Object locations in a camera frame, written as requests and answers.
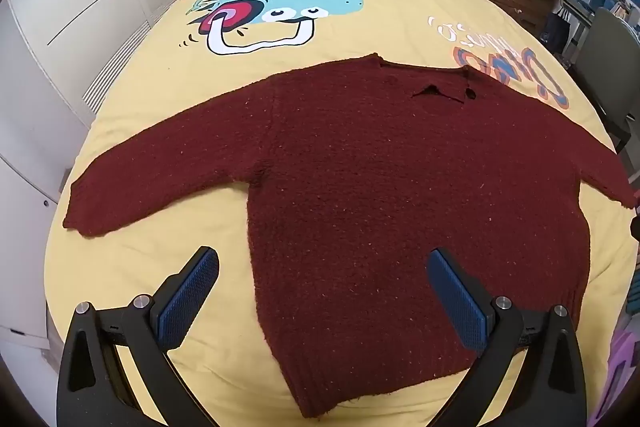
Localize dark blue shopping bag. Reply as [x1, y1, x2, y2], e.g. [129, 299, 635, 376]
[539, 9, 572, 54]

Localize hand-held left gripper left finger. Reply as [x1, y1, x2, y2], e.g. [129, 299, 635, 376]
[56, 246, 221, 427]

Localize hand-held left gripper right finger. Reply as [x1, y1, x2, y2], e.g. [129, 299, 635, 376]
[426, 248, 588, 427]

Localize dark red knitted sweater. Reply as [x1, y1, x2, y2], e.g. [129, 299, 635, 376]
[63, 53, 638, 419]

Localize grey chair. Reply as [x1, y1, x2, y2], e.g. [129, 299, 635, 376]
[572, 7, 640, 154]

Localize purple storage box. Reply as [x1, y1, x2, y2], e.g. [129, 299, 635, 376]
[606, 326, 640, 410]

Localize white wardrobe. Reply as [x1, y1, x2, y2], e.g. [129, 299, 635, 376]
[0, 0, 217, 358]

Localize yellow printed bed blanket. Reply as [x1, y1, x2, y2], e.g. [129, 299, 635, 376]
[42, 0, 632, 427]

